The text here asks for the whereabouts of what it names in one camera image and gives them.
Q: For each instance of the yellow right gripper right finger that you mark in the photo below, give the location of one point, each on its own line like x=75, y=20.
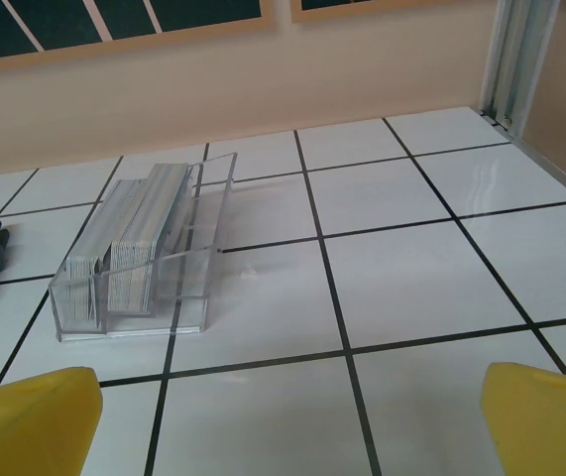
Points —
x=545, y=426

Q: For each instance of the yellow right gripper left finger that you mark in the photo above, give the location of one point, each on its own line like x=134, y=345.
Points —
x=25, y=431

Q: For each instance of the stack of credit cards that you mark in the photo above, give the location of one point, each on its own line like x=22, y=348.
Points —
x=129, y=282
x=81, y=287

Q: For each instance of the aluminium corner post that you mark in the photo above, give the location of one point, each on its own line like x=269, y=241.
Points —
x=515, y=64

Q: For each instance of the aluminium side rail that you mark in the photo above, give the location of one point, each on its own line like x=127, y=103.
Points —
x=560, y=159

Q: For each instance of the clear acrylic card stand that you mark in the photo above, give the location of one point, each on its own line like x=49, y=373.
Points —
x=134, y=331

